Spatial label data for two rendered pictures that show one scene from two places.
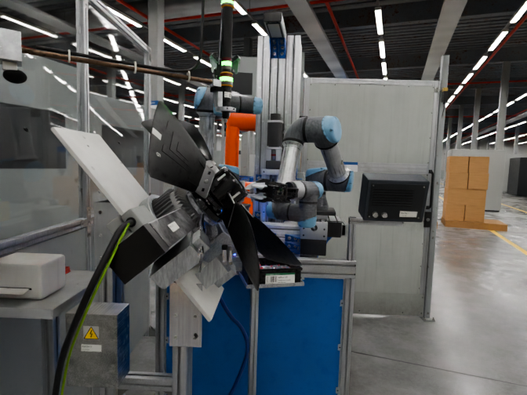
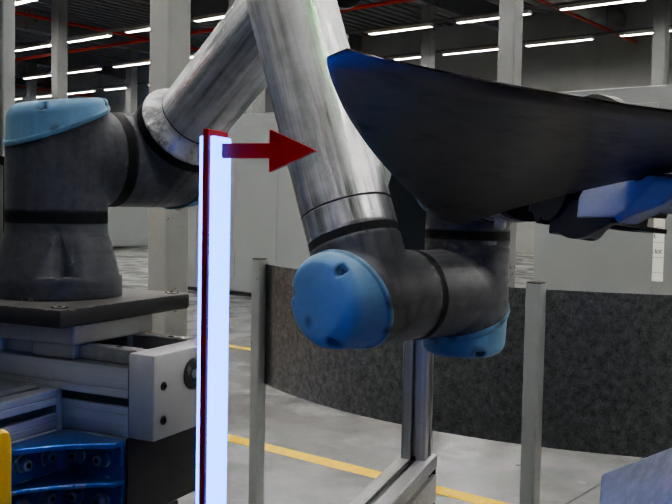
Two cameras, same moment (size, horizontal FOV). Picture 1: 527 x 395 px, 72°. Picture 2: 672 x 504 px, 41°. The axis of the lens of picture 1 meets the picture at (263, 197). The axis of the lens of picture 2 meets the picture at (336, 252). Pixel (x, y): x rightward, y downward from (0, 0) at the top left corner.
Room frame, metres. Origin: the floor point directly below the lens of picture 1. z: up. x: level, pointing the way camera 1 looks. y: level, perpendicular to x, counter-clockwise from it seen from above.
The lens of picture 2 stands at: (1.37, 0.60, 1.15)
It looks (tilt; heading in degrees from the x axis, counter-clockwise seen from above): 3 degrees down; 289
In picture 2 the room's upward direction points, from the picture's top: 1 degrees clockwise
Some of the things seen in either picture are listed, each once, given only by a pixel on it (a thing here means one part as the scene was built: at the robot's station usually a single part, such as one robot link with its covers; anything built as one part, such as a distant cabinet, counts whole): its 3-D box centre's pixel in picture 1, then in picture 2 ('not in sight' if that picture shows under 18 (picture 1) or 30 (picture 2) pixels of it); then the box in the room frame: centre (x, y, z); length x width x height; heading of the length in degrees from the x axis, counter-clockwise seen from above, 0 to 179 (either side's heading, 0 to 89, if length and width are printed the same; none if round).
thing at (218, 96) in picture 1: (223, 96); not in sight; (1.24, 0.15, 1.50); 0.09 x 0.07 x 0.10; 124
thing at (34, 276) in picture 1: (24, 276); not in sight; (1.07, 0.72, 0.92); 0.17 x 0.16 x 0.11; 89
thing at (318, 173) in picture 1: (317, 179); (62, 153); (2.01, -0.30, 1.20); 0.13 x 0.12 x 0.14; 64
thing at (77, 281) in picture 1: (49, 290); not in sight; (1.15, 0.69, 0.85); 0.36 x 0.24 x 0.03; 179
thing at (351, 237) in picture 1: (351, 238); (418, 373); (1.60, -0.40, 0.96); 0.03 x 0.03 x 0.20; 89
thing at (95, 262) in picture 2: (314, 200); (56, 252); (2.01, -0.29, 1.09); 0.15 x 0.15 x 0.10
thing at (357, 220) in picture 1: (376, 221); not in sight; (1.60, -0.50, 1.04); 0.24 x 0.03 x 0.03; 89
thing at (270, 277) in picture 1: (270, 271); not in sight; (1.44, -0.04, 0.85); 0.22 x 0.17 x 0.07; 102
